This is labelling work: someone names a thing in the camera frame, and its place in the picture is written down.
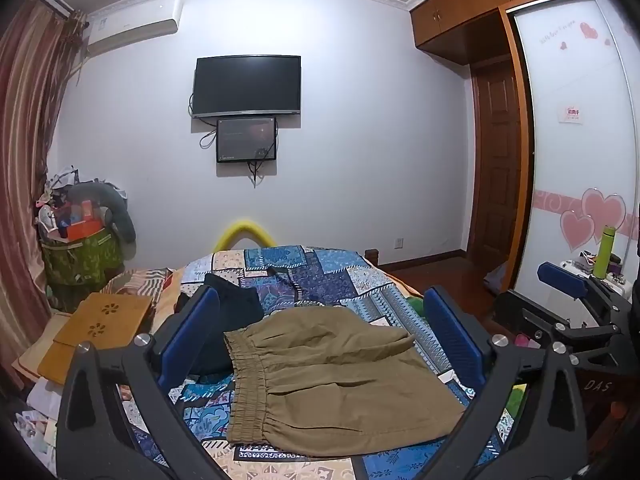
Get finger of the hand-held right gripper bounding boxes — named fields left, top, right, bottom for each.
left=536, top=261, right=631, bottom=321
left=491, top=290, right=623, bottom=366

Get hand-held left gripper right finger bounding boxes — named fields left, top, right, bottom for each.
left=352, top=285, right=588, bottom=480

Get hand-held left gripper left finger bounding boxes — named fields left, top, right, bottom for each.
left=55, top=285, right=236, bottom=480

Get khaki pants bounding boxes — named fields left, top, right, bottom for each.
left=222, top=306, right=467, bottom=460

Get green bottle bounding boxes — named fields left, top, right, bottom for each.
left=592, top=226, right=617, bottom=279

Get dark navy garment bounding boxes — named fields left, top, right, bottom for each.
left=175, top=272, right=266, bottom=378

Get white bedside table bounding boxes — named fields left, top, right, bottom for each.
left=557, top=255, right=633, bottom=331

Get striped cloth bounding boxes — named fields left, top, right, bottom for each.
left=102, top=267, right=173, bottom=306

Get wooden lap desk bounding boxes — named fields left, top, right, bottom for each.
left=37, top=292, right=153, bottom=386

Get yellow foam arch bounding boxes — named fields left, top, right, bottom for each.
left=214, top=217, right=273, bottom=253

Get blue patchwork blanket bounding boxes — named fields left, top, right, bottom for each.
left=117, top=245, right=531, bottom=480

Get green storage bag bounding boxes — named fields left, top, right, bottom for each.
left=40, top=227, right=126, bottom=311

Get grey plush pillow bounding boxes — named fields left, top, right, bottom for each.
left=65, top=180, right=137, bottom=246

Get brown wooden door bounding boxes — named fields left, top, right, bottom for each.
left=470, top=60, right=523, bottom=281

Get orange box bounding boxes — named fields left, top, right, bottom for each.
left=65, top=217, right=106, bottom=241

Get pile of papers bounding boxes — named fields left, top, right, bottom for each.
left=10, top=375, right=66, bottom=476

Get small black monitor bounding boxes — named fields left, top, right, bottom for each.
left=216, top=116, right=278, bottom=164

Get striped pink curtain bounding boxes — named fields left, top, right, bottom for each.
left=0, top=0, right=88, bottom=396

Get wooden wardrobe with white doors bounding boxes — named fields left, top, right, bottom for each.
left=409, top=0, right=640, bottom=301

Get white air conditioner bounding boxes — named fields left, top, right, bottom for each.
left=81, top=0, right=183, bottom=57

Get black wall television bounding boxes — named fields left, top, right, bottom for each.
left=192, top=55, right=302, bottom=119

